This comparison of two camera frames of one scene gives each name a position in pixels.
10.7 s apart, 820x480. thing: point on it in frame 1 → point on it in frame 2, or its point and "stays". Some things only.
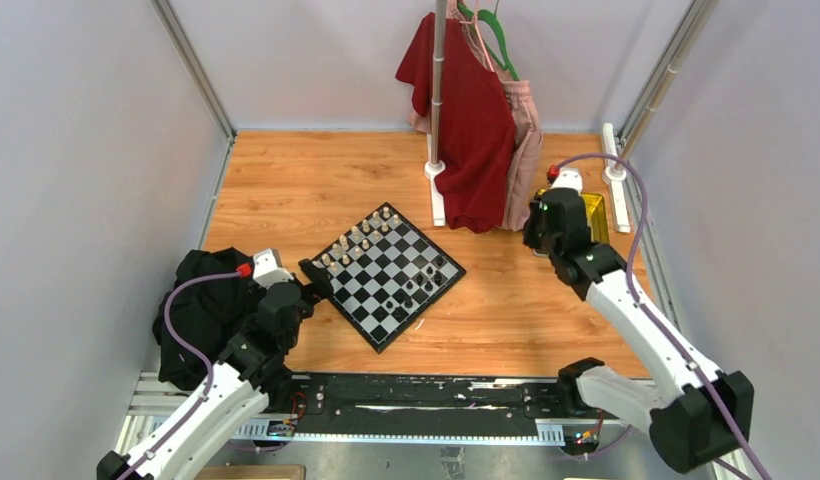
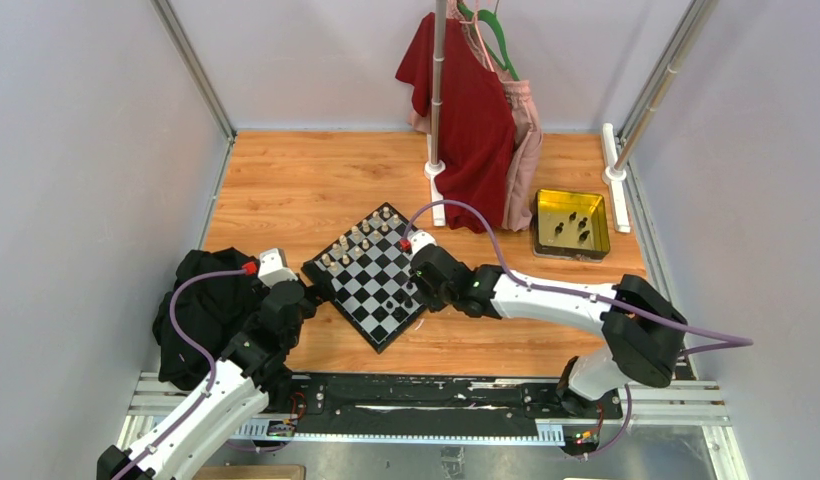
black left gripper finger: x=320 y=279 stays
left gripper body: x=309 y=296 stays
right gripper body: x=536 y=236 → x=437 y=299
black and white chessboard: x=385 y=273 stays
